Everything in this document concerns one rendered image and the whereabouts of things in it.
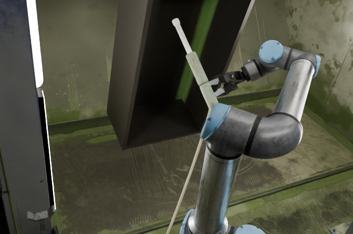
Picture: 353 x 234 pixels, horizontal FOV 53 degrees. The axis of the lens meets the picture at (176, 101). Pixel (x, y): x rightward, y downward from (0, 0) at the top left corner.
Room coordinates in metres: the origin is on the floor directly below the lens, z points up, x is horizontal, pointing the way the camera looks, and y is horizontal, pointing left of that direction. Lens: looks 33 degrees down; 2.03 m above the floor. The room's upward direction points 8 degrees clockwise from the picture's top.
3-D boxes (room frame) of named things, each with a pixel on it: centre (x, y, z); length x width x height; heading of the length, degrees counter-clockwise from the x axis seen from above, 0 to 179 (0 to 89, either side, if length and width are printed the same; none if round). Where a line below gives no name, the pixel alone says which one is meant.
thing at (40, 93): (1.07, 0.50, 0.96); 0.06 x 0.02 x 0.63; 29
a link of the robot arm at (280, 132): (1.04, -0.38, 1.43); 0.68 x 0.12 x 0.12; 160
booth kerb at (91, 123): (2.81, -0.07, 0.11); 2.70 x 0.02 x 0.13; 119
